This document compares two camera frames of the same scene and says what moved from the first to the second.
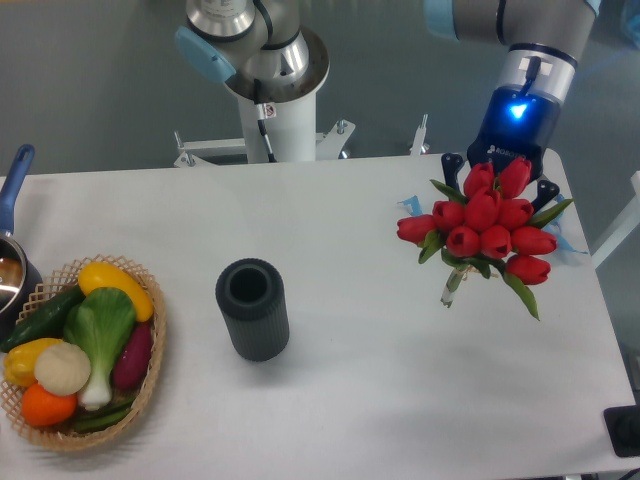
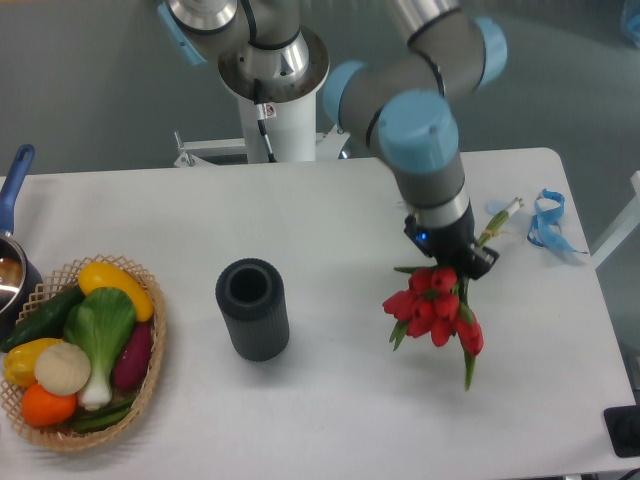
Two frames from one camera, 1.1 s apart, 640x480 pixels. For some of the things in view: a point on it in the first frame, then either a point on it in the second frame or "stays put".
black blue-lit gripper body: x=517 y=124 to x=453 y=246
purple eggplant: x=132 y=366 stays put
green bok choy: x=101 y=320 stays put
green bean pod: x=106 y=417 stays put
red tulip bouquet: x=489 y=227 to x=434 y=303
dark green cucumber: x=46 y=323 stays put
